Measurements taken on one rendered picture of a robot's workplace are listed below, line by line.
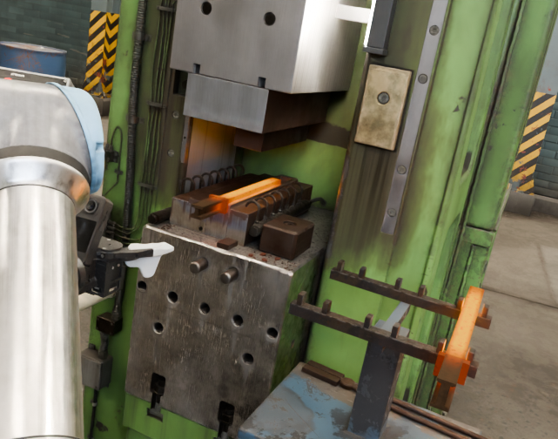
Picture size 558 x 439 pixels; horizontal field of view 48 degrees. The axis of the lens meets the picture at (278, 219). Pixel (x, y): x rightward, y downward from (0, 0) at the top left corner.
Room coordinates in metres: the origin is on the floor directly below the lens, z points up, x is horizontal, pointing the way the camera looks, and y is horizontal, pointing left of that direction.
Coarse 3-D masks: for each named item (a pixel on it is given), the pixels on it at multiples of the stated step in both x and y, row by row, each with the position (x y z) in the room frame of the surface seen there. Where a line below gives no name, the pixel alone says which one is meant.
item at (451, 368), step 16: (480, 288) 1.15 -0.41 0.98; (464, 304) 1.05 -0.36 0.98; (480, 304) 1.06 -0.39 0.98; (464, 320) 0.98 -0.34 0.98; (464, 336) 0.91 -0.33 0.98; (448, 352) 0.85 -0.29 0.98; (464, 352) 0.86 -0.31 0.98; (448, 368) 0.77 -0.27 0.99; (464, 368) 0.81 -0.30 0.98; (448, 384) 0.74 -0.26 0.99; (432, 400) 0.75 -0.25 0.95; (448, 400) 0.76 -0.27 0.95
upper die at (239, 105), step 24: (192, 96) 1.39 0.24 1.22; (216, 96) 1.37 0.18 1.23; (240, 96) 1.35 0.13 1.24; (264, 96) 1.33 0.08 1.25; (288, 96) 1.44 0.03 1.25; (312, 96) 1.59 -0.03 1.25; (216, 120) 1.37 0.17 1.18; (240, 120) 1.35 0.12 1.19; (264, 120) 1.33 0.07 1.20; (288, 120) 1.46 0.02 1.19; (312, 120) 1.62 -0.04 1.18
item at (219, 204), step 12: (264, 180) 1.61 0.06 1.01; (276, 180) 1.63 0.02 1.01; (228, 192) 1.42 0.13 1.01; (240, 192) 1.44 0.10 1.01; (252, 192) 1.49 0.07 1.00; (192, 204) 1.26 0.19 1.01; (204, 204) 1.28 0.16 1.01; (216, 204) 1.31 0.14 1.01; (192, 216) 1.26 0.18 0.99; (204, 216) 1.27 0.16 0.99
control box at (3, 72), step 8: (0, 72) 1.46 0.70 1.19; (8, 72) 1.46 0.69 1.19; (16, 72) 1.47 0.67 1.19; (24, 72) 1.47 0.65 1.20; (32, 72) 1.47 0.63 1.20; (24, 80) 1.46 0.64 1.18; (32, 80) 1.46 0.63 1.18; (40, 80) 1.47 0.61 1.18; (48, 80) 1.47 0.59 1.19; (56, 80) 1.47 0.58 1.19; (64, 80) 1.47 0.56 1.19
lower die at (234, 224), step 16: (240, 176) 1.73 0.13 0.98; (256, 176) 1.72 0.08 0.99; (272, 176) 1.75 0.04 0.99; (288, 176) 1.75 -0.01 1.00; (192, 192) 1.46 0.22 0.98; (208, 192) 1.45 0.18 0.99; (224, 192) 1.48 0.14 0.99; (256, 192) 1.50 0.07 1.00; (304, 192) 1.66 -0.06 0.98; (176, 208) 1.39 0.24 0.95; (192, 208) 1.38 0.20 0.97; (240, 208) 1.36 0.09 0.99; (256, 208) 1.38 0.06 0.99; (176, 224) 1.39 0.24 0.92; (192, 224) 1.38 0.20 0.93; (208, 224) 1.36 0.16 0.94; (224, 224) 1.35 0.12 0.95; (240, 224) 1.33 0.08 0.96; (240, 240) 1.33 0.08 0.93
